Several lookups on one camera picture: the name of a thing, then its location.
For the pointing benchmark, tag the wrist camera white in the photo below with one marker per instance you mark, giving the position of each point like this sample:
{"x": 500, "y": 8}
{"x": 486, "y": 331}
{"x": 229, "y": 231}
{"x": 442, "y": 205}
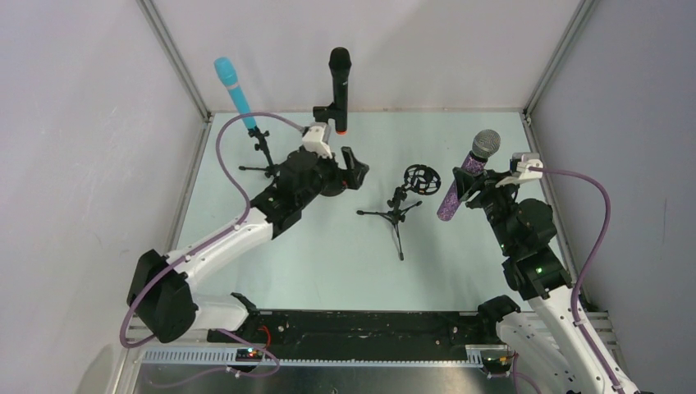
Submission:
{"x": 315, "y": 139}
{"x": 524, "y": 168}

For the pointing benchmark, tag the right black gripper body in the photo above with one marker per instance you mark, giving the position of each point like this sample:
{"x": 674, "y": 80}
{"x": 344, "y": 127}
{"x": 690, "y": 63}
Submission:
{"x": 478, "y": 192}

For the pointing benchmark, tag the purple glitter microphone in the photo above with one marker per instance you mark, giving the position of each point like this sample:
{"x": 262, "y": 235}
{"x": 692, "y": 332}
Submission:
{"x": 485, "y": 144}

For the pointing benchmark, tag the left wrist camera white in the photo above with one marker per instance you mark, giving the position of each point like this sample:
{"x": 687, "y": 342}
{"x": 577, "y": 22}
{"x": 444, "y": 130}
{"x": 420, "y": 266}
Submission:
{"x": 315, "y": 139}

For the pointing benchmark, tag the blue microphone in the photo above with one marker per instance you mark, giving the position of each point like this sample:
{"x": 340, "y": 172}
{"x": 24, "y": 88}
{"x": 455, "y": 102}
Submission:
{"x": 227, "y": 74}

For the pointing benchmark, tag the black round base mic stand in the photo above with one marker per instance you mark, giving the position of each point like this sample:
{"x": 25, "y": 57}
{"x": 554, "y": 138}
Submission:
{"x": 326, "y": 111}

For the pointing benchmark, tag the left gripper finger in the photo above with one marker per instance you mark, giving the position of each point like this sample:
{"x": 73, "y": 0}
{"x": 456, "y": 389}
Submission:
{"x": 349, "y": 159}
{"x": 356, "y": 175}

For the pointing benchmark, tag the small black tripod stand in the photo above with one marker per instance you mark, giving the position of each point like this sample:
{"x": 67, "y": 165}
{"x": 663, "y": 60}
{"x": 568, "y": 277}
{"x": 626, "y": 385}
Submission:
{"x": 271, "y": 169}

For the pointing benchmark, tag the grey slotted cable duct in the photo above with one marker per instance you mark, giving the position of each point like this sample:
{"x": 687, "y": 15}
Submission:
{"x": 238, "y": 356}

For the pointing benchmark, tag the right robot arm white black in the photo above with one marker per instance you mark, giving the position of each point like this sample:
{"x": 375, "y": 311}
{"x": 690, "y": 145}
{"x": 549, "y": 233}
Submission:
{"x": 573, "y": 359}

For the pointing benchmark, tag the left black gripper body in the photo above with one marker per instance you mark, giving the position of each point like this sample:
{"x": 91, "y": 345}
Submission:
{"x": 344, "y": 175}

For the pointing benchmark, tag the black tripod shock mount stand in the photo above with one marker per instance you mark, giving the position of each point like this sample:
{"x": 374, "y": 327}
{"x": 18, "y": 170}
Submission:
{"x": 419, "y": 179}

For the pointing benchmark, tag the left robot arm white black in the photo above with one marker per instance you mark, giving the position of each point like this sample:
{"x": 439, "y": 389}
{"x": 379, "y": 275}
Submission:
{"x": 164, "y": 289}

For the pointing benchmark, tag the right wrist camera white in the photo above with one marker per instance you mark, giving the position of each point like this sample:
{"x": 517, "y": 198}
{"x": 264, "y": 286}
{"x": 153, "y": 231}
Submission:
{"x": 524, "y": 168}

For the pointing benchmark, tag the black microphone orange end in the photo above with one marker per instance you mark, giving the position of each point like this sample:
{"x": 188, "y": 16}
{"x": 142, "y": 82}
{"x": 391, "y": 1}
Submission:
{"x": 340, "y": 65}

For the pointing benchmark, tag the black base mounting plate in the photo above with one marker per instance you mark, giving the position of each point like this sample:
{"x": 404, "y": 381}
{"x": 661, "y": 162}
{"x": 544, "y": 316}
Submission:
{"x": 343, "y": 335}

